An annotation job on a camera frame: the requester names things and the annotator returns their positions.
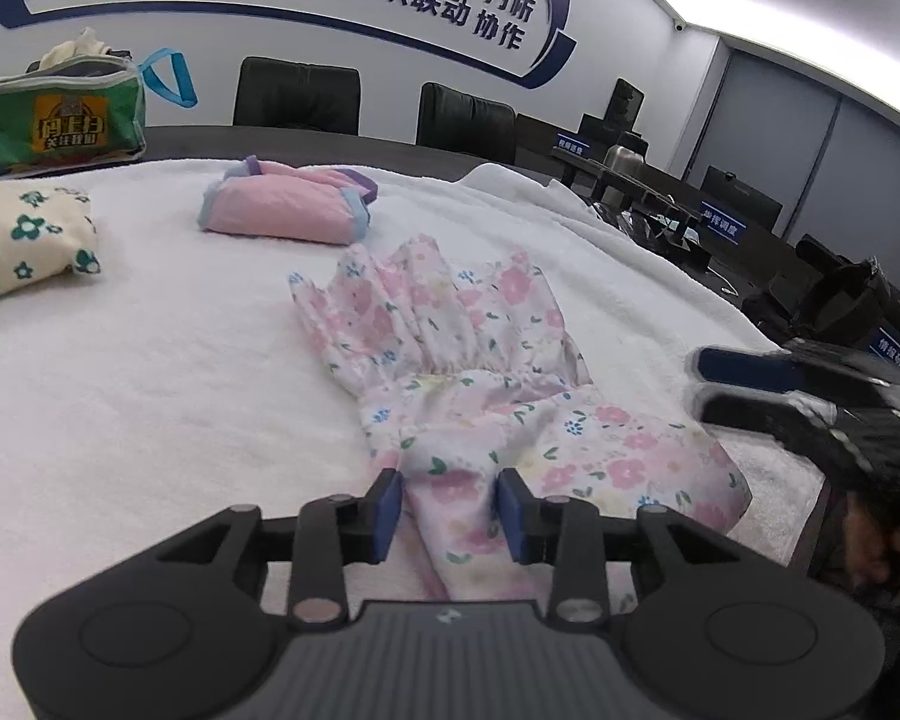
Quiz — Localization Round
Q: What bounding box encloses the pink floral white garment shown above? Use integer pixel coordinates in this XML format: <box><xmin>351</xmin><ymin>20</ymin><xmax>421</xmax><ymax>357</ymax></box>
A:
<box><xmin>290</xmin><ymin>236</ymin><xmax>751</xmax><ymax>601</ymax></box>

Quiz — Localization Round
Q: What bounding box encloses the black office chair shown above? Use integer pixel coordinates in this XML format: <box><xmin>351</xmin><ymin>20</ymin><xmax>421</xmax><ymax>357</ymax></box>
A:
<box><xmin>416</xmin><ymin>82</ymin><xmax>517</xmax><ymax>164</ymax></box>
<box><xmin>232</xmin><ymin>57</ymin><xmax>362</xmax><ymax>135</ymax></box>

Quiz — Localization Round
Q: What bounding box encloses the black office chair right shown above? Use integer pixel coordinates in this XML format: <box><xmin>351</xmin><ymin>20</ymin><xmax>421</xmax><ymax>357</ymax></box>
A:
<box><xmin>416</xmin><ymin>82</ymin><xmax>517</xmax><ymax>164</ymax></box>

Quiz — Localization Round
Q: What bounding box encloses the black office chair left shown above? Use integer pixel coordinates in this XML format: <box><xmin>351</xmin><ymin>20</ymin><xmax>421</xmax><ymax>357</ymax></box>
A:
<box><xmin>232</xmin><ymin>57</ymin><xmax>362</xmax><ymax>135</ymax></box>

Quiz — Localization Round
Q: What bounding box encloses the white fluffy towel mat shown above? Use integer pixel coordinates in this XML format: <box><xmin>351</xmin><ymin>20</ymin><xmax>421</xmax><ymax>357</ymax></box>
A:
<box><xmin>0</xmin><ymin>161</ymin><xmax>821</xmax><ymax>718</ymax></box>

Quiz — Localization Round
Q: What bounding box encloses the cream plush in bag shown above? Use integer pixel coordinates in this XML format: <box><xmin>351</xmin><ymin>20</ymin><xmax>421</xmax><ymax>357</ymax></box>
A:
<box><xmin>27</xmin><ymin>28</ymin><xmax>116</xmax><ymax>73</ymax></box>

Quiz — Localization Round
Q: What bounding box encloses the pink folded garment blue trim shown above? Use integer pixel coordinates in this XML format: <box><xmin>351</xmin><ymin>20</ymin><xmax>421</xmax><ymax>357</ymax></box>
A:
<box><xmin>198</xmin><ymin>156</ymin><xmax>379</xmax><ymax>245</ymax></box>

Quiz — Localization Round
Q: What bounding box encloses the green zipper storage bag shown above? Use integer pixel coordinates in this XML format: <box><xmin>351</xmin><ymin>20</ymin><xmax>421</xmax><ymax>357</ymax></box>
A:
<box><xmin>0</xmin><ymin>47</ymin><xmax>202</xmax><ymax>178</ymax></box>

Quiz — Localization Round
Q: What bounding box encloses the cream green-flower folded garment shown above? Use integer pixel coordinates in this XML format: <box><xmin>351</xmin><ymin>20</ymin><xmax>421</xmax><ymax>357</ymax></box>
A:
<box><xmin>0</xmin><ymin>179</ymin><xmax>102</xmax><ymax>298</ymax></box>

